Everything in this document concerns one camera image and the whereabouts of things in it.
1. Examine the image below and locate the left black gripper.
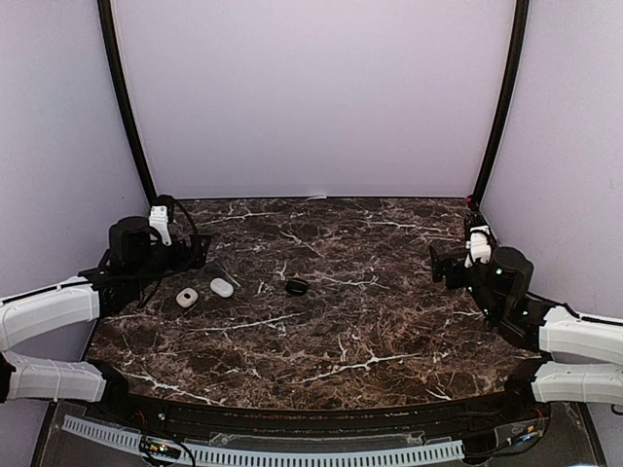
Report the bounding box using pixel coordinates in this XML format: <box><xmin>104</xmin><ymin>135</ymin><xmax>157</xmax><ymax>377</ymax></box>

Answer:
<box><xmin>129</xmin><ymin>233</ymin><xmax>210</xmax><ymax>293</ymax></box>

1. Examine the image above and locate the white earbud charging case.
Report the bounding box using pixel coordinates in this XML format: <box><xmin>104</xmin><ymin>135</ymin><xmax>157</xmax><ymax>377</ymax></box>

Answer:
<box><xmin>209</xmin><ymin>277</ymin><xmax>235</xmax><ymax>298</ymax></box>

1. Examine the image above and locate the black small charging case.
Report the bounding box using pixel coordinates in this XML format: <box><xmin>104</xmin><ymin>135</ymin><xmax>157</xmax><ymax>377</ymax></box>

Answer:
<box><xmin>284</xmin><ymin>278</ymin><xmax>309</xmax><ymax>297</ymax></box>

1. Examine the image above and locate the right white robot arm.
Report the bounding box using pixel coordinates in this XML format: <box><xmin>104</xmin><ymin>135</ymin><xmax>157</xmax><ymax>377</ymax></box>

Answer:
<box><xmin>429</xmin><ymin>246</ymin><xmax>622</xmax><ymax>422</ymax></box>

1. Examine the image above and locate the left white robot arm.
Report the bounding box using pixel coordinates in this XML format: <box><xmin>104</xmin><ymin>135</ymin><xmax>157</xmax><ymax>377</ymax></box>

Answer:
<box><xmin>1</xmin><ymin>216</ymin><xmax>210</xmax><ymax>424</ymax></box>

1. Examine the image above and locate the green circuit board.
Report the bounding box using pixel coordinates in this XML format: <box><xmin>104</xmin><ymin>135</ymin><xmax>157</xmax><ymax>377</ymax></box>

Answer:
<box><xmin>139</xmin><ymin>436</ymin><xmax>181</xmax><ymax>460</ymax></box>

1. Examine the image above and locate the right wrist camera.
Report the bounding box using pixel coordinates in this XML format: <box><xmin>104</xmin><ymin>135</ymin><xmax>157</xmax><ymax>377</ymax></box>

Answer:
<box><xmin>464</xmin><ymin>212</ymin><xmax>495</xmax><ymax>269</ymax></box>

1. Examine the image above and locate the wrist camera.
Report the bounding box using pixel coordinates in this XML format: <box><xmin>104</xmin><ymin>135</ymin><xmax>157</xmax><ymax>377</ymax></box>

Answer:
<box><xmin>464</xmin><ymin>212</ymin><xmax>495</xmax><ymax>269</ymax></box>
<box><xmin>148</xmin><ymin>195</ymin><xmax>174</xmax><ymax>246</ymax></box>

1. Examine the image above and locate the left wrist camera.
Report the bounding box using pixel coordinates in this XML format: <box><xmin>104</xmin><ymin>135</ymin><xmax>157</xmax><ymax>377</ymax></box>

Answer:
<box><xmin>148</xmin><ymin>195</ymin><xmax>174</xmax><ymax>246</ymax></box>

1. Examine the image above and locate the black front rail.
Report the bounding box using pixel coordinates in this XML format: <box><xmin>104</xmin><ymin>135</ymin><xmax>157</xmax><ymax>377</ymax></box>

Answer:
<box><xmin>52</xmin><ymin>392</ymin><xmax>582</xmax><ymax>440</ymax></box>

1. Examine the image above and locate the grey slotted cable duct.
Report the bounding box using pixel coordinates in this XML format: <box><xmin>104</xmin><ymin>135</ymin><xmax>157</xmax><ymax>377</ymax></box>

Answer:
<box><xmin>61</xmin><ymin>415</ymin><xmax>464</xmax><ymax>466</ymax></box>

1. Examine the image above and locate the left black frame post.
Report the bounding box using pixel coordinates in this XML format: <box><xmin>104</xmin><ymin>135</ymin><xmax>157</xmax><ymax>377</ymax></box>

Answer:
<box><xmin>96</xmin><ymin>0</ymin><xmax>158</xmax><ymax>203</ymax></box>

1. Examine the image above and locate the black frame post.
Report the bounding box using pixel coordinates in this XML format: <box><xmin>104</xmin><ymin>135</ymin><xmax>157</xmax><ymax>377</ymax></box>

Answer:
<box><xmin>468</xmin><ymin>0</ymin><xmax>531</xmax><ymax>210</ymax></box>
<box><xmin>96</xmin><ymin>0</ymin><xmax>158</xmax><ymax>203</ymax></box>

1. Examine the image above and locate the right black frame post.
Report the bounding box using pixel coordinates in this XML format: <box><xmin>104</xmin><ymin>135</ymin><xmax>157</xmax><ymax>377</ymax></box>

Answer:
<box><xmin>468</xmin><ymin>0</ymin><xmax>531</xmax><ymax>210</ymax></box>

